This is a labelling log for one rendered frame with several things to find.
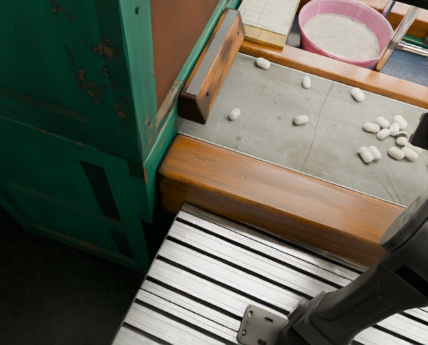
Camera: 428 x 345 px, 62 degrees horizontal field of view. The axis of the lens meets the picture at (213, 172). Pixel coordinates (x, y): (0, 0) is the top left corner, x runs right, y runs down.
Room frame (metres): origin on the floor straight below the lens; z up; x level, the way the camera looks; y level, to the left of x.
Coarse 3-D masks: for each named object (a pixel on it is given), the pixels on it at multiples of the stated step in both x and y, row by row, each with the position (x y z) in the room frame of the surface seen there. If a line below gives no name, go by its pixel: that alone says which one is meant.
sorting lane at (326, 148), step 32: (256, 64) 0.72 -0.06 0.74; (224, 96) 0.59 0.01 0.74; (256, 96) 0.61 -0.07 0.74; (288, 96) 0.63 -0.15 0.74; (320, 96) 0.65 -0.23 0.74; (352, 96) 0.67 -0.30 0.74; (192, 128) 0.48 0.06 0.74; (224, 128) 0.50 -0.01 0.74; (256, 128) 0.52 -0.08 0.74; (288, 128) 0.53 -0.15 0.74; (320, 128) 0.55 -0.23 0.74; (352, 128) 0.57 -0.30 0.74; (288, 160) 0.44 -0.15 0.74; (320, 160) 0.46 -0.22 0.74; (352, 160) 0.47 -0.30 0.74; (384, 160) 0.49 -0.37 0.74; (416, 160) 0.51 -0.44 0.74; (384, 192) 0.41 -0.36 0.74; (416, 192) 0.42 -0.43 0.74
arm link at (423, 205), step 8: (424, 192) 0.21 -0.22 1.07; (416, 200) 0.20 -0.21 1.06; (424, 200) 0.19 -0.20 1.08; (408, 208) 0.20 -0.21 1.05; (416, 208) 0.18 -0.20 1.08; (424, 208) 0.17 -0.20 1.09; (400, 216) 0.19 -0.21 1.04; (408, 216) 0.17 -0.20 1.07; (416, 216) 0.17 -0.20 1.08; (424, 216) 0.17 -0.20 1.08; (392, 224) 0.18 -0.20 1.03; (400, 224) 0.17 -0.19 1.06; (408, 224) 0.16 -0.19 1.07; (416, 224) 0.16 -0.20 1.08; (392, 232) 0.16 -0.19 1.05; (400, 232) 0.15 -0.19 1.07; (408, 232) 0.15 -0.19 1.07; (384, 240) 0.16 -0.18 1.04; (392, 240) 0.15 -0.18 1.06; (400, 240) 0.15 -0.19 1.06; (384, 248) 0.15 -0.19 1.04; (392, 248) 0.15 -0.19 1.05
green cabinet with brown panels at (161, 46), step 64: (0, 0) 0.35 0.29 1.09; (64, 0) 0.32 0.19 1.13; (128, 0) 0.33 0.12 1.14; (192, 0) 0.57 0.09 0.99; (0, 64) 0.36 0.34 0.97; (64, 64) 0.34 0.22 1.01; (128, 64) 0.31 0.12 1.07; (192, 64) 0.55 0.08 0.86; (64, 128) 0.34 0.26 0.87; (128, 128) 0.31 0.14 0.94
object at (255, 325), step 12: (252, 312) 0.13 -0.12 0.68; (264, 312) 0.14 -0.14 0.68; (240, 324) 0.11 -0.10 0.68; (252, 324) 0.11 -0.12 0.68; (264, 324) 0.12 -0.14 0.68; (276, 324) 0.12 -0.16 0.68; (240, 336) 0.09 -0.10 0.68; (252, 336) 0.09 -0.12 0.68; (264, 336) 0.10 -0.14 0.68; (276, 336) 0.10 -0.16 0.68
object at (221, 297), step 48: (192, 240) 0.25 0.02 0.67; (240, 240) 0.27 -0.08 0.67; (288, 240) 0.29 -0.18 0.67; (144, 288) 0.14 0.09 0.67; (192, 288) 0.16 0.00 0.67; (240, 288) 0.18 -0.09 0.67; (288, 288) 0.20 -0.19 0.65; (336, 288) 0.21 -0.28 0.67; (144, 336) 0.07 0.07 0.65; (192, 336) 0.08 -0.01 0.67; (384, 336) 0.14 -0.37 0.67
